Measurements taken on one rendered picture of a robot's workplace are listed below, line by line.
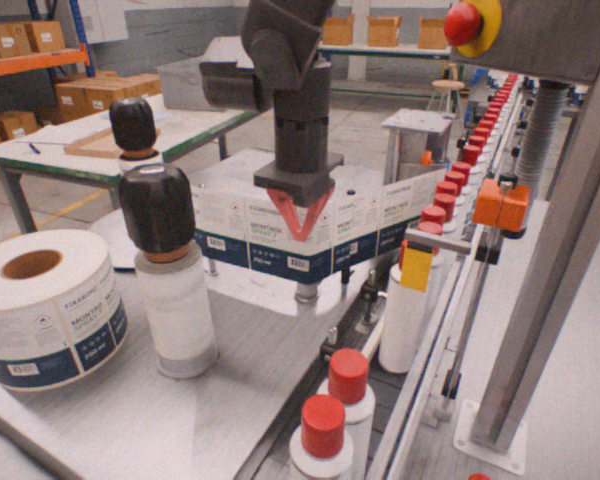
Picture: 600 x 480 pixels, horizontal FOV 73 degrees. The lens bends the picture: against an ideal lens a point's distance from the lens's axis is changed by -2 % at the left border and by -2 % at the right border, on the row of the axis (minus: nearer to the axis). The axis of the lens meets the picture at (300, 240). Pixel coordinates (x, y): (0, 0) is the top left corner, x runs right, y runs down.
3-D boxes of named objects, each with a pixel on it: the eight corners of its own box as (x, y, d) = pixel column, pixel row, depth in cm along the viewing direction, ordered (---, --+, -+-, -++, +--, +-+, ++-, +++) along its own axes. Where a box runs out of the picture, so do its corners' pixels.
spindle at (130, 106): (154, 216, 98) (130, 92, 84) (182, 224, 95) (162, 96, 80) (125, 232, 92) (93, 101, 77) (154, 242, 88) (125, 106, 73)
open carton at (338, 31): (316, 45, 548) (317, 14, 529) (329, 42, 585) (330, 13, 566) (345, 46, 533) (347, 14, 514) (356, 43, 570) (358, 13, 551)
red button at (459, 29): (464, 2, 41) (442, 2, 39) (495, 2, 38) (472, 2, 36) (457, 43, 43) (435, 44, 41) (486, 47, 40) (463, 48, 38)
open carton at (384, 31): (362, 47, 530) (364, 15, 511) (371, 44, 563) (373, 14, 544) (395, 48, 515) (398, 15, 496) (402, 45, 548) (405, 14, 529)
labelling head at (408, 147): (387, 217, 100) (400, 110, 87) (441, 230, 94) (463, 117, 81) (367, 244, 89) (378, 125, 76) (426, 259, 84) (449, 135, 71)
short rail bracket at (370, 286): (362, 316, 77) (367, 263, 71) (394, 327, 75) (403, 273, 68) (355, 326, 75) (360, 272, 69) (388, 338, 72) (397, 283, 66)
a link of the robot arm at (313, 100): (321, 57, 36) (339, 49, 41) (250, 53, 38) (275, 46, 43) (318, 134, 40) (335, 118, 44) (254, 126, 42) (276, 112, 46)
